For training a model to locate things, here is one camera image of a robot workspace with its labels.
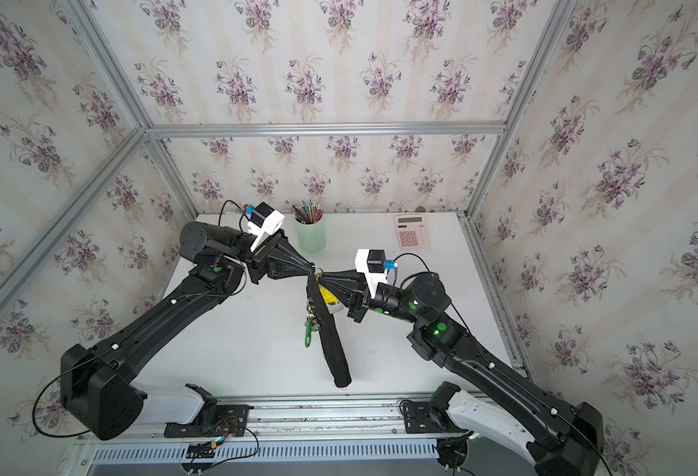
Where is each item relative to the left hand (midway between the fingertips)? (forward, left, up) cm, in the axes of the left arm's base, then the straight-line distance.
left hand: (311, 282), depth 53 cm
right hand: (+2, -3, -2) cm, 4 cm away
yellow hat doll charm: (-1, -3, -6) cm, 7 cm away
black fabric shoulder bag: (-7, -5, -26) cm, 27 cm away
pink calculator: (+46, -32, -38) cm, 67 cm away
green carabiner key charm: (+1, +2, -21) cm, 21 cm away
